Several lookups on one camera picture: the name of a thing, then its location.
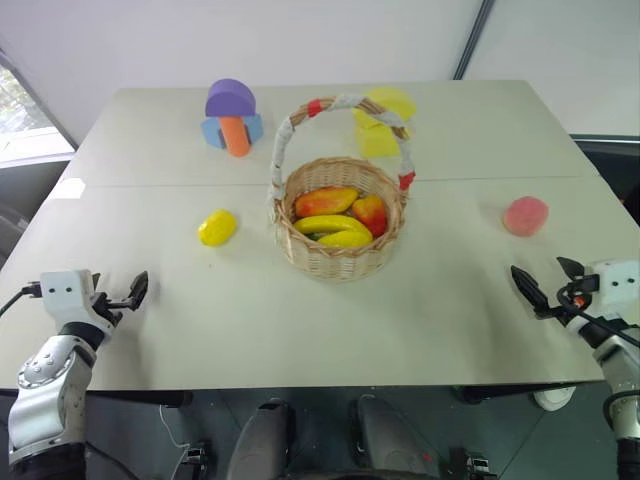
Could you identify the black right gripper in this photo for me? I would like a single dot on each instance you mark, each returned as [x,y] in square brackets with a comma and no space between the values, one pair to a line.
[575,302]

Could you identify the yellow square foam block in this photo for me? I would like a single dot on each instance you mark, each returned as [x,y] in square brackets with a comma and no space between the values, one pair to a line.
[377,140]

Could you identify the purple half-round foam block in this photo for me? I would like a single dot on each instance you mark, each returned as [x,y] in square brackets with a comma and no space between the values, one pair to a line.
[230,97]

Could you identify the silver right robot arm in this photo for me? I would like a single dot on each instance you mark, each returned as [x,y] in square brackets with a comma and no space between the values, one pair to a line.
[620,380]

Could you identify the red apple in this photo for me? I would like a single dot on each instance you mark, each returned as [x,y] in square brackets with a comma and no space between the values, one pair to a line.
[372,215]

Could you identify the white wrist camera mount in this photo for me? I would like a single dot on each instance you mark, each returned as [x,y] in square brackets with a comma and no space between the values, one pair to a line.
[615,287]
[65,295]

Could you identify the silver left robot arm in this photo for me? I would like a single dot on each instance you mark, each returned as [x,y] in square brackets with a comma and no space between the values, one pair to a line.
[47,380]

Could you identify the orange foam cylinder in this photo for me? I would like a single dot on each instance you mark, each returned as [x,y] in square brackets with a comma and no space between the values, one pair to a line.
[236,137]

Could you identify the blue foam block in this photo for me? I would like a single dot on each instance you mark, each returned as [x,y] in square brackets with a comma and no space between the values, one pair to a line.
[257,129]

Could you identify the yellow toy lemon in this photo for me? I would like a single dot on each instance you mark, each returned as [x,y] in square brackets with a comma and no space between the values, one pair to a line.
[217,227]

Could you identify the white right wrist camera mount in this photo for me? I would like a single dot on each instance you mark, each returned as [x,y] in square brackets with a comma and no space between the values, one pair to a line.
[615,287]

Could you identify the black table frame bar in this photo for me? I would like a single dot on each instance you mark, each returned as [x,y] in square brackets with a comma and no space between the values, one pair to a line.
[140,398]
[500,394]

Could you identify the dark furniture beside table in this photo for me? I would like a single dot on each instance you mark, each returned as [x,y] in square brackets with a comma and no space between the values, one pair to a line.
[612,170]

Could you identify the window with dark frame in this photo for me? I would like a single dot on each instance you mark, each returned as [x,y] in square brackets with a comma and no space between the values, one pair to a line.
[25,115]

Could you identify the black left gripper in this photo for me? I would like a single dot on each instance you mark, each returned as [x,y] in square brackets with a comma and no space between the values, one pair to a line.
[111,304]

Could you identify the red yellow toy mango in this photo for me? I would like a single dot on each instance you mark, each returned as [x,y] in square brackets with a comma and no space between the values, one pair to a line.
[325,201]

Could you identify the yellow rounded foam block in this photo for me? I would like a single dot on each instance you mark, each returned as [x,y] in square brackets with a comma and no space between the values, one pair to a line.
[395,102]

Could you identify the yellow toy banana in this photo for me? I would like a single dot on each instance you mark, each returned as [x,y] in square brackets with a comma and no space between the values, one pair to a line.
[330,223]

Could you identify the dark grey wall strip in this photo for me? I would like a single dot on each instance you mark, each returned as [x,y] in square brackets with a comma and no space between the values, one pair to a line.
[472,40]

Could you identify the grey chair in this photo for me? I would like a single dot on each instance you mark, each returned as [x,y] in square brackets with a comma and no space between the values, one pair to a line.
[11,230]

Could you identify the pink toy peach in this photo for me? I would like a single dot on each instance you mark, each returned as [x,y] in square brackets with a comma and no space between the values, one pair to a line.
[525,216]

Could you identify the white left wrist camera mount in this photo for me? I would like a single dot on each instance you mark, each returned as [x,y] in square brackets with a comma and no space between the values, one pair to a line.
[65,295]

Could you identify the white rounded object under table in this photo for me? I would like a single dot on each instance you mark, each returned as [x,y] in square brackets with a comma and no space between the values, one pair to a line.
[552,399]

